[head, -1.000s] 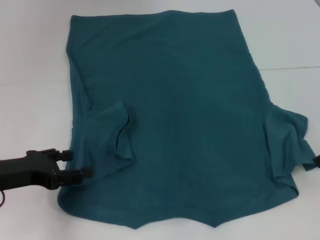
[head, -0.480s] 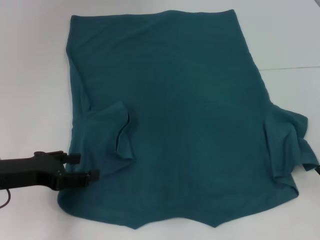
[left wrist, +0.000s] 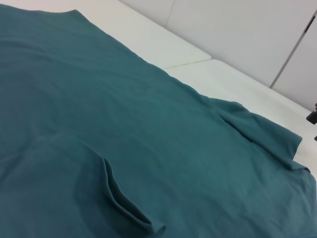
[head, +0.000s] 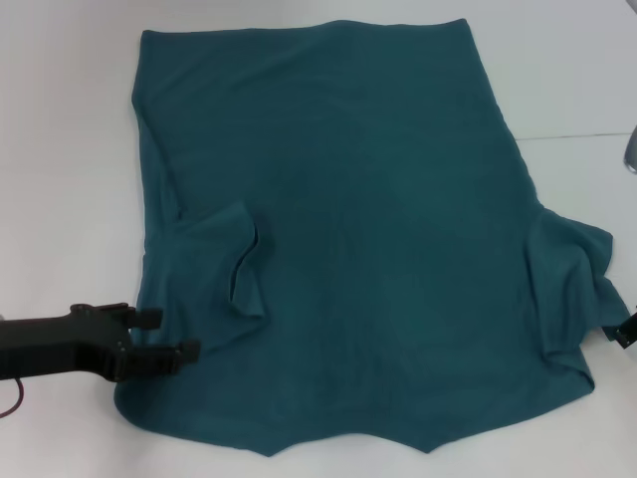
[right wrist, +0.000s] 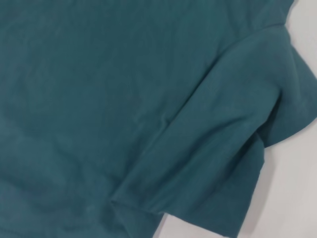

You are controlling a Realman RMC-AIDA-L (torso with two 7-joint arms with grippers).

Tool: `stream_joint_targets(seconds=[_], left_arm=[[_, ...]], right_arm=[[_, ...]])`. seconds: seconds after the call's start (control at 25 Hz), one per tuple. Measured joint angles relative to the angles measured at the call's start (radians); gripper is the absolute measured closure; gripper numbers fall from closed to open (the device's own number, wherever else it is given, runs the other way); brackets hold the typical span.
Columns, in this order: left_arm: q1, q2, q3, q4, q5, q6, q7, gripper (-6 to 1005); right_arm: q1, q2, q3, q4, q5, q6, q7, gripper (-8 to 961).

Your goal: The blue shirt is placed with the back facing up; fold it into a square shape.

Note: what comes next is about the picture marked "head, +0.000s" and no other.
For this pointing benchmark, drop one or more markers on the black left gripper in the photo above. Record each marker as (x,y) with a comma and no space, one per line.
(60,343)

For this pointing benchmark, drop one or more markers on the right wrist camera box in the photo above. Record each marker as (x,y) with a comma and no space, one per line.
(632,152)

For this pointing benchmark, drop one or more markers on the teal blue shirt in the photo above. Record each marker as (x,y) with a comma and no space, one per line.
(358,199)

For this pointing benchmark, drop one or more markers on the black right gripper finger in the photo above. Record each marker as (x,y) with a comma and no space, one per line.
(626,332)

